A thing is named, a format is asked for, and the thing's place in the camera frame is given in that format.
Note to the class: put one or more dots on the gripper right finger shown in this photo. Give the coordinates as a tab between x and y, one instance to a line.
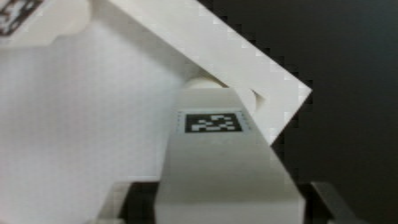
327	210

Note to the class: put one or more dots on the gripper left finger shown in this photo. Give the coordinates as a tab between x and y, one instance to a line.
128	205

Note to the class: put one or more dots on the white desk top panel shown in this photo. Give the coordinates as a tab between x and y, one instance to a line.
87	98

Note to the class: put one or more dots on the white desk leg with tag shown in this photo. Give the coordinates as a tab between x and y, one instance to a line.
38	20

